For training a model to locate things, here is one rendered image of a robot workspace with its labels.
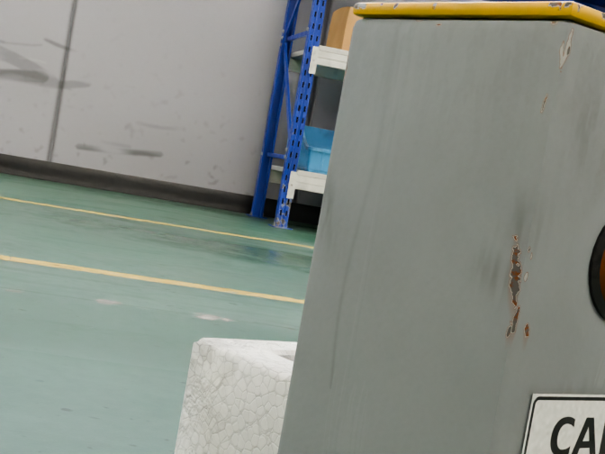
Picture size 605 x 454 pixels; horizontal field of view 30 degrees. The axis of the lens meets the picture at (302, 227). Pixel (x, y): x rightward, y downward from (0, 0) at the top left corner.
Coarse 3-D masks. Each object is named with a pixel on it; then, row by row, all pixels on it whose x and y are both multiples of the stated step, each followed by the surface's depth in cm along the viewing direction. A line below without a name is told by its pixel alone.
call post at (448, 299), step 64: (384, 64) 27; (448, 64) 26; (512, 64) 24; (576, 64) 23; (384, 128) 27; (448, 128) 26; (512, 128) 24; (576, 128) 24; (384, 192) 27; (448, 192) 25; (512, 192) 24; (576, 192) 24; (320, 256) 29; (384, 256) 27; (448, 256) 25; (512, 256) 24; (576, 256) 24; (320, 320) 28; (384, 320) 26; (448, 320) 25; (512, 320) 24; (576, 320) 25; (320, 384) 28; (384, 384) 26; (448, 384) 25; (512, 384) 24; (576, 384) 25; (320, 448) 28; (384, 448) 26; (448, 448) 24; (512, 448) 24; (576, 448) 25
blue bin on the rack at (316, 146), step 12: (312, 132) 533; (324, 132) 535; (312, 144) 533; (324, 144) 535; (300, 156) 501; (312, 156) 485; (324, 156) 487; (300, 168) 500; (312, 168) 486; (324, 168) 488
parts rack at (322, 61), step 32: (288, 0) 531; (320, 0) 476; (288, 32) 529; (320, 32) 477; (288, 64) 531; (320, 64) 478; (288, 96) 504; (288, 128) 492; (288, 160) 479; (256, 192) 533; (288, 192) 480; (320, 192) 483
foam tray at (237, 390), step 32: (192, 352) 56; (224, 352) 53; (256, 352) 54; (288, 352) 56; (192, 384) 55; (224, 384) 53; (256, 384) 51; (288, 384) 49; (192, 416) 55; (224, 416) 53; (256, 416) 51; (192, 448) 55; (224, 448) 53; (256, 448) 51
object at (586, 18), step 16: (368, 16) 28; (384, 16) 28; (400, 16) 27; (416, 16) 27; (432, 16) 26; (448, 16) 26; (464, 16) 26; (480, 16) 25; (496, 16) 25; (512, 16) 24; (528, 16) 24; (544, 16) 24; (560, 16) 23; (576, 16) 23; (592, 16) 24
